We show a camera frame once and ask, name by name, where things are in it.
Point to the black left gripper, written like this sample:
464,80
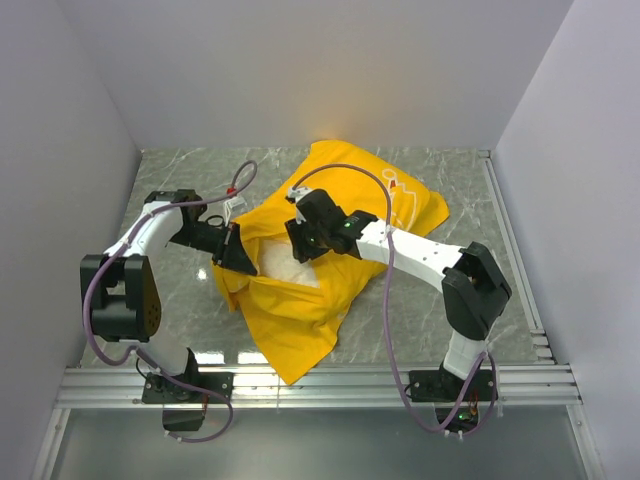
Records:
234,255

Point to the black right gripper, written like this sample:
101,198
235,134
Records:
302,251

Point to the cream dotted foam pillow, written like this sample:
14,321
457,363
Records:
276,261

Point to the yellow printed pillowcase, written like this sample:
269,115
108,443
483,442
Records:
293,325

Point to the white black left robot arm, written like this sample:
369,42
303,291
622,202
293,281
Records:
121,303

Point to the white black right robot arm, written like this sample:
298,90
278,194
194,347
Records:
474,289

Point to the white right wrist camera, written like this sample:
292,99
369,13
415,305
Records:
294,196

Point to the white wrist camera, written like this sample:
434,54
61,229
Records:
234,206
294,196

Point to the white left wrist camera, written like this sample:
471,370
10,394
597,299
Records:
234,206

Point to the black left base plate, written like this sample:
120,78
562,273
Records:
210,392

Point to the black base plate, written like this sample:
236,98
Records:
430,390
210,392

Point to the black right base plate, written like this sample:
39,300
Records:
430,390

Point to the aluminium front mounting rail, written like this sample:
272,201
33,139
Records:
333,386

